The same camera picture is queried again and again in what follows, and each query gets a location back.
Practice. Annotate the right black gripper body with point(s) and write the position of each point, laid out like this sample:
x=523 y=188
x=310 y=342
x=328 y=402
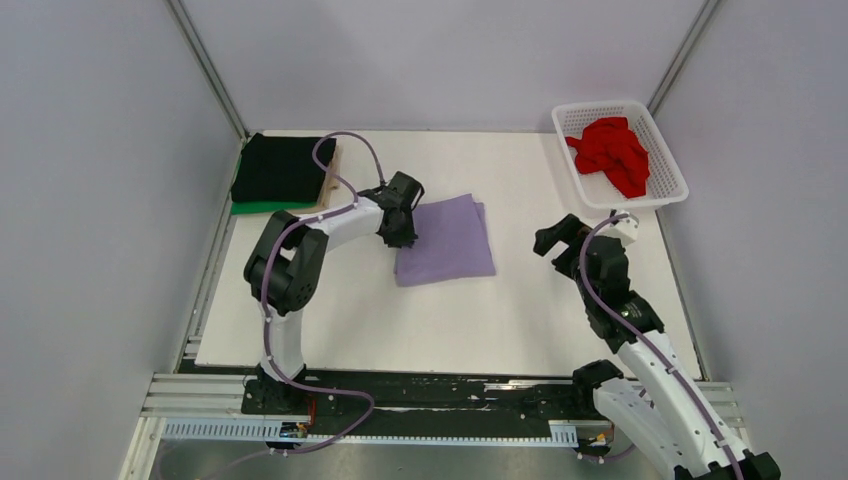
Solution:
x=568 y=263

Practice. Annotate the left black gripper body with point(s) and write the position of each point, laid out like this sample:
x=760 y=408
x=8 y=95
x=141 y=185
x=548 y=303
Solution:
x=404 y=233

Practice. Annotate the purple t shirt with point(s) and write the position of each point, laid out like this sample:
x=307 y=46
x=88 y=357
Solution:
x=452 y=244

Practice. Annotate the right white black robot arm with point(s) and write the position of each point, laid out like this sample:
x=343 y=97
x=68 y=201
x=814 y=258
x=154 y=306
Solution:
x=668 y=418

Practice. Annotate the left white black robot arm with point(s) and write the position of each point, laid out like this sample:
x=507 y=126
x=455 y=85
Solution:
x=283 y=273

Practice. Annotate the white plastic basket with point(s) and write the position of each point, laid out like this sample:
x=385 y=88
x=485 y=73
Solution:
x=665 y=185

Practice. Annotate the folded beige t shirt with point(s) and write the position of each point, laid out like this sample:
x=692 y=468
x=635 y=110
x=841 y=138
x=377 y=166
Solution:
x=329 y=186

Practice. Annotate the red t shirt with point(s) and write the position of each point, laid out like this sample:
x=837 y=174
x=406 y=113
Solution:
x=608 y=146

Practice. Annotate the folded black t shirt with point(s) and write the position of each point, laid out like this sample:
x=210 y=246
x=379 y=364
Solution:
x=282 y=169

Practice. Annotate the folded green t shirt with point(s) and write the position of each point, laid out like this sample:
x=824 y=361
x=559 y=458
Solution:
x=250 y=208

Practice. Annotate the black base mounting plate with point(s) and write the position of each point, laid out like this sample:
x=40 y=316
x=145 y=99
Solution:
x=420 y=404

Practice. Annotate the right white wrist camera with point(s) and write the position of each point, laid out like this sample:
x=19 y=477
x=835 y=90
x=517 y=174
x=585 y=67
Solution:
x=623 y=226

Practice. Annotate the aluminium frame rail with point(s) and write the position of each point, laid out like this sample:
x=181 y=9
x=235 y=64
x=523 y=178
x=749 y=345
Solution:
x=219 y=395

